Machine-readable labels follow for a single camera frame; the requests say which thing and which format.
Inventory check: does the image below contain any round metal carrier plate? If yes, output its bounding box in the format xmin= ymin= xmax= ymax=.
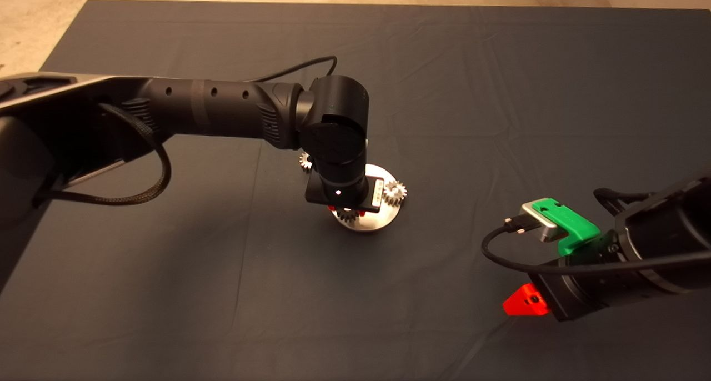
xmin=332 ymin=164 xmax=402 ymax=233

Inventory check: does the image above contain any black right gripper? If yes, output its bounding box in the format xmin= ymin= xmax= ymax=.
xmin=502 ymin=263 xmax=607 ymax=323

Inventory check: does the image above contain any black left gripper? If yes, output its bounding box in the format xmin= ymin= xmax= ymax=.
xmin=304 ymin=172 xmax=385 ymax=216

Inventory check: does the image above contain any black camera cable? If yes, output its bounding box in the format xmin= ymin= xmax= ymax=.
xmin=480 ymin=216 xmax=711 ymax=275
xmin=249 ymin=56 xmax=338 ymax=84

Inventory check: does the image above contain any small silver camera box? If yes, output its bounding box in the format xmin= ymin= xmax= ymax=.
xmin=520 ymin=201 xmax=568 ymax=243

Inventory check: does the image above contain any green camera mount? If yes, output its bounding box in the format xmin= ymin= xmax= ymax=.
xmin=532 ymin=197 xmax=602 ymax=257

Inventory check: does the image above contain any dark table cloth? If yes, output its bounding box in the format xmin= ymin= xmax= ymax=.
xmin=0 ymin=0 xmax=711 ymax=381

